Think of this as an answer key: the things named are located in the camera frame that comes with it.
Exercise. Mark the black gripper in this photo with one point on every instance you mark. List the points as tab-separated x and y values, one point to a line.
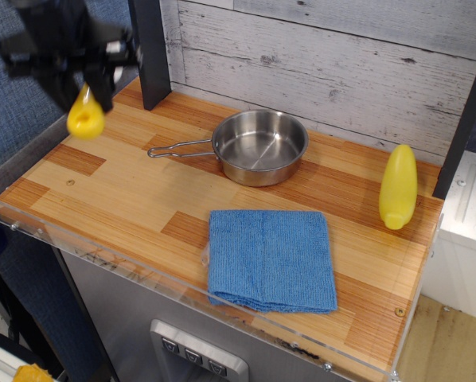
61	36

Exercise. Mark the white knife yellow handle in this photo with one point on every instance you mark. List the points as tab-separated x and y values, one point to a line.
86	119

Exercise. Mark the stainless steel pot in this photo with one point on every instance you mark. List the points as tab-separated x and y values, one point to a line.
256	148

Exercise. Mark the blue folded cloth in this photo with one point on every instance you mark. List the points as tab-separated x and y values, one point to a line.
271	261

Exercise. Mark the clear acrylic edge guard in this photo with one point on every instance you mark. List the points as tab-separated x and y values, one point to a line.
377	271

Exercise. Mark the silver button panel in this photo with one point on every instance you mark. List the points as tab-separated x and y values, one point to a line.
184	357

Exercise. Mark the yellow black object bottom left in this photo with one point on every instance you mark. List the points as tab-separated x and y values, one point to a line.
13	356

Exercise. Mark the yellow plastic banana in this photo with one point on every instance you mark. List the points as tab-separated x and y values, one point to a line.
399	188

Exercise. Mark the white appliance at right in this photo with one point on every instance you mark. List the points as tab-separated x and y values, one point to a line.
450	274

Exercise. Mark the black left post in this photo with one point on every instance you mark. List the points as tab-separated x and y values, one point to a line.
146	20

